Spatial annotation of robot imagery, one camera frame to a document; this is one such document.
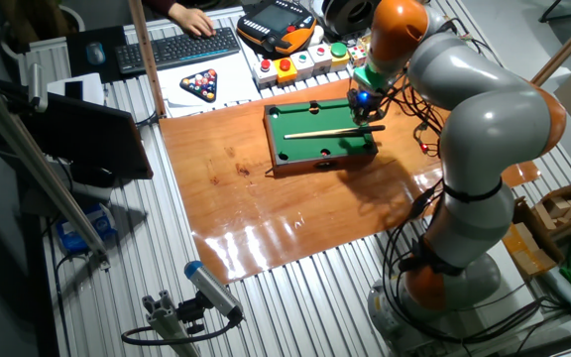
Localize black monitor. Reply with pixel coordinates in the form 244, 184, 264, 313
0, 78, 155, 180

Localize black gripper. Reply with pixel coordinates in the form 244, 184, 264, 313
346, 87, 386, 128

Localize white rolled sheet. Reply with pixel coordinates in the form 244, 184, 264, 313
542, 267, 571, 319

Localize yellow box red button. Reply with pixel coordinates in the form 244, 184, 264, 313
273, 58, 299, 85

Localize wooden board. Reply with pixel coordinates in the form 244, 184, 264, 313
159, 47, 542, 285

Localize white paper sheet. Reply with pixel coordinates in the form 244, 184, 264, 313
155, 49, 263, 119

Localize black triangle rack with balls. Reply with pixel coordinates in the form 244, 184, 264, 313
179, 67, 219, 104

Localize grey camera blue cap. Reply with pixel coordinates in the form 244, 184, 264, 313
183, 260, 246, 323

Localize short aluminium profile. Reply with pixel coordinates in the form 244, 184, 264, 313
141, 290, 201, 357

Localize black keyboard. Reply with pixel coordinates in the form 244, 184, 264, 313
114, 26, 242, 76

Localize yellow box large green button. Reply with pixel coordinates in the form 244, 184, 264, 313
328, 41, 352, 72

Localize blue packet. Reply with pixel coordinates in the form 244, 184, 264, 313
56, 202, 118, 257

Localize small board red LEDs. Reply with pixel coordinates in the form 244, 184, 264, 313
411, 123, 440, 158

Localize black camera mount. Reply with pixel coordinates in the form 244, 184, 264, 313
175, 292, 212, 336

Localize black cable bundle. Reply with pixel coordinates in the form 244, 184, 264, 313
379, 217, 564, 348

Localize open cardboard box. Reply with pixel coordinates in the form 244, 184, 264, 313
512, 178, 571, 234

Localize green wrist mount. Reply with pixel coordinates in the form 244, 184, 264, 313
352, 63, 391, 93

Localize orange black teach pendant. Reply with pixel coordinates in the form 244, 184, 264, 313
236, 0, 318, 57

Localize grey computer mouse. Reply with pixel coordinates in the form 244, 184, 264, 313
85, 41, 107, 66

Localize white box red mushroom button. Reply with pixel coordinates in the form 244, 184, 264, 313
252, 58, 280, 89

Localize wooden pool cue black butt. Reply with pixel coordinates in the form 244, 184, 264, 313
284, 124, 387, 141

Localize black mouse pad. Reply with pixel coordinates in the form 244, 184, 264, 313
65, 25, 129, 84

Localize orange cardboard box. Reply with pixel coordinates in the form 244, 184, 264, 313
502, 221, 559, 278

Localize wooden post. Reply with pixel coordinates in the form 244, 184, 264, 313
128, 0, 168, 119
530, 2, 571, 88

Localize forearm in dark sleeve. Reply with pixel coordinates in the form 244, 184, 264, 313
141, 0, 177, 16

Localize person hand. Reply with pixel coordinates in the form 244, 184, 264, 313
168, 2, 217, 40

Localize black camera cable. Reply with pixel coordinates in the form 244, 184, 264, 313
120, 316, 240, 347

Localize rubik's cube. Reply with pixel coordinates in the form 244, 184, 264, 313
347, 45, 369, 68

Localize white box green button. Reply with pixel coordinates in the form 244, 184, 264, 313
289, 50, 316, 80

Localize long aluminium profile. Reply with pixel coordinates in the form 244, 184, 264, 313
0, 68, 112, 272

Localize grey cylinder on stand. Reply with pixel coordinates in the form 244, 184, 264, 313
26, 61, 49, 114

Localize mini pool table green felt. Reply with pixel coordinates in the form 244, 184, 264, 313
263, 98, 380, 176

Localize black filament spool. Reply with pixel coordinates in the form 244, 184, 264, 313
320, 0, 381, 37

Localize white box small red button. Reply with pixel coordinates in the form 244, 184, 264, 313
307, 43, 334, 75

